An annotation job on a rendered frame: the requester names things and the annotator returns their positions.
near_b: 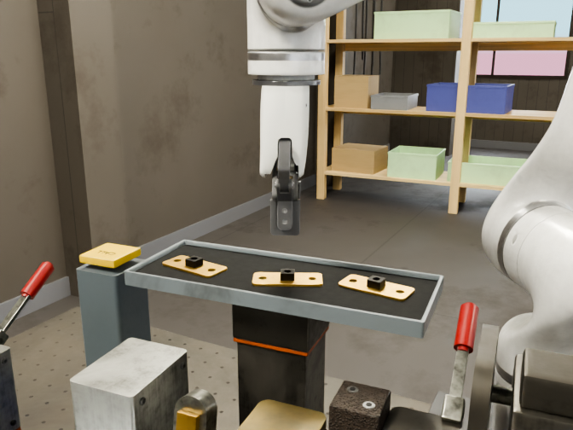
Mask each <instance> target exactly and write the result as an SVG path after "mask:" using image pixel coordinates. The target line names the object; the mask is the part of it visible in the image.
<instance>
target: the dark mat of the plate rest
mask: <svg viewBox="0 0 573 430"><path fill-rule="evenodd" d="M180 255H184V256H188V257H191V256H198V257H201V258H203V260H204V261H206V262H210V263H213V264H219V265H222V266H226V267H227V270H226V271H224V272H223V273H221V274H218V275H216V276H214V277H211V278H205V277H202V276H196V275H194V274H190V273H187V272H184V271H181V270H176V269H173V268H170V267H167V266H163V262H164V261H166V260H168V259H173V258H175V257H177V256H180ZM281 269H295V273H321V274H322V286H321V287H265V286H253V285H252V278H253V275H254V273H256V272H281ZM135 272H140V273H145V274H150V275H156V276H165V277H169V278H175V279H180V280H185V281H191V282H200V283H205V284H210V285H215V286H220V287H226V288H235V289H240V290H246V291H251V292H255V293H265V294H270V295H275V296H281V297H286V298H291V299H300V300H305V301H310V302H316V303H321V304H326V305H336V306H340V307H345V308H351V309H356V310H361V311H371V312H376V313H380V314H386V315H391V316H396V317H406V318H411V319H416V320H421V319H422V317H423V316H424V313H425V310H426V307H427V306H428V304H429V301H430V299H431V296H432V294H433V292H434V290H435V287H436V285H437V282H438V281H435V280H430V279H424V278H418V277H411V276H400V275H394V274H388V273H382V272H376V271H370V270H358V269H352V268H346V267H340V266H334V265H328V264H317V263H311V262H304V261H298V260H292V259H281V258H275V257H269V256H263V255H256V254H250V253H239V252H233V251H227V250H221V249H215V248H209V247H197V246H191V245H183V246H181V247H179V248H178V249H176V250H174V251H172V252H170V253H168V254H166V255H165V256H163V257H161V258H159V259H157V260H155V261H153V262H152V263H150V264H148V265H146V266H144V267H142V268H141V269H139V270H137V271H135ZM349 275H358V276H365V277H368V278H369V277H370V276H380V277H384V278H385V281H386V282H391V283H395V284H399V285H403V286H406V287H411V288H414V293H413V294H412V295H411V296H409V297H408V298H407V299H406V300H404V301H397V300H394V299H387V298H384V297H380V296H377V295H373V294H370V293H363V292H359V291H356V290H352V289H348V288H342V287H340V286H339V282H340V281H342V280H343V279H345V278H346V277H347V276H349Z"/></svg>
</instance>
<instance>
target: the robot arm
mask: <svg viewBox="0 0 573 430"><path fill-rule="evenodd" d="M361 1H363V0H246V2H247V47H248V52H247V55H248V74H251V75H257V76H258V79H253V80H252V84H254V85H262V93H261V108H260V175H261V176H262V177H266V176H267V174H270V173H271V171H272V169H273V173H272V176H273V178H272V199H270V233H271V235H299V232H300V193H301V181H298V178H299V177H302V176H303V174H304V168H305V161H306V154H307V146H308V134H309V108H310V85H318V84H321V80H320V79H315V75H322V74H325V37H326V19H327V18H329V17H331V16H333V15H335V14H337V13H339V12H341V11H343V10H345V9H347V8H349V7H351V6H353V5H355V4H357V3H359V2H361ZM482 244H483V250H484V252H485V255H486V256H487V258H488V260H489V262H490V263H491V264H492V265H493V266H494V267H495V268H496V269H497V270H498V271H499V272H500V273H502V274H503V275H504V276H506V277H507V278H509V279H510V280H512V281H513V282H515V283H516V284H518V285H519V286H520V287H521V288H523V289H524V290H526V291H527V292H528V293H530V295H531V297H532V299H533V305H534V309H533V312H531V313H524V314H521V315H518V316H515V317H513V318H512V319H510V320H509V321H508V322H507V323H506V324H505V325H504V326H503V327H502V329H501V331H500V334H499V339H498V347H497V356H496V364H495V384H496V385H500V386H508V387H512V375H513V368H514V360H515V357H516V356H517V354H522V355H523V353H524V349H525V348H532V349H537V350H543V351H547V352H557V353H561V354H566V355H571V356H573V68H572V71H571V73H570V77H569V80H568V83H567V85H566V87H565V90H564V94H563V97H562V100H561V102H560V104H559V108H558V111H557V112H556V114H555V117H554V119H553V122H552V123H551V125H550V127H549V128H548V130H547V132H546V134H545V136H544V137H543V138H542V139H541V141H540V143H539V144H538V146H537V147H536V149H535V150H534V152H533V153H532V155H531V156H530V157H529V158H528V159H527V160H526V161H525V163H524V164H523V165H522V166H521V167H520V169H519V170H518V171H517V172H516V174H515V175H514V176H513V177H512V179H511V180H510V181H509V183H508V184H507V185H506V187H505V188H504V189H503V190H502V191H501V193H500V194H499V195H498V197H497V198H496V200H495V202H494V203H493V205H492V206H491V208H490V209H489V212H488V214H487V216H486V218H485V220H484V223H483V229H482ZM509 414H510V406H507V405H503V404H496V403H494V404H493V419H492V430H508V426H509Z"/></svg>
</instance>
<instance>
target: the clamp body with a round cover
mask: <svg viewBox="0 0 573 430"><path fill-rule="evenodd" d="M326 428H327V418H326V416H325V415H324V414H323V413H322V412H320V411H316V410H310V409H306V408H303V407H299V406H295V405H291V404H285V403H282V402H278V401H274V400H270V399H266V400H263V401H261V402H259V403H258V405H257V406H256V407H255V408H254V410H253V411H252V412H251V414H250V415H249V416H248V417H247V418H246V419H245V420H244V422H243V423H242V424H241V425H240V427H239V428H238V429H237V430H326Z"/></svg>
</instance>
